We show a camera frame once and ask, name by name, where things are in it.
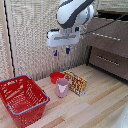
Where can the red plastic shopping basket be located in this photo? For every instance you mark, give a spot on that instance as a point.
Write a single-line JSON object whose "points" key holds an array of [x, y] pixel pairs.
{"points": [[20, 100]]}

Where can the narrow woven beige screen panel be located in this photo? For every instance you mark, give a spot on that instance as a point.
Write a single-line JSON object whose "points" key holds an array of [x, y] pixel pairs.
{"points": [[2, 40]]}

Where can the colourful patterned box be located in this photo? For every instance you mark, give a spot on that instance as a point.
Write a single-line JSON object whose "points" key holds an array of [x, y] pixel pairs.
{"points": [[77, 83]]}

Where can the pink cup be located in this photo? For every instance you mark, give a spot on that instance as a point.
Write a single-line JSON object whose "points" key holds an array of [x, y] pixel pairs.
{"points": [[62, 88]]}

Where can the red bowl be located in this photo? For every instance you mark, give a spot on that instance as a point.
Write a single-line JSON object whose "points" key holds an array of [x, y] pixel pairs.
{"points": [[56, 77]]}

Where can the brown drawer cabinet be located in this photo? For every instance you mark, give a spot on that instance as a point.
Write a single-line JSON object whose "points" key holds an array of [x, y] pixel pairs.
{"points": [[110, 30]]}

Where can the wide woven beige screen panel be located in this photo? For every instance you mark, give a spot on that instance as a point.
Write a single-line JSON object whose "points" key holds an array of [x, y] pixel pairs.
{"points": [[33, 36]]}

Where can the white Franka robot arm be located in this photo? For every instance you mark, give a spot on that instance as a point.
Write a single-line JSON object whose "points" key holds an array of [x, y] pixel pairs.
{"points": [[71, 13]]}

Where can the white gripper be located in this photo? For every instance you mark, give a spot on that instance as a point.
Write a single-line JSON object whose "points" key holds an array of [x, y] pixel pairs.
{"points": [[62, 39]]}

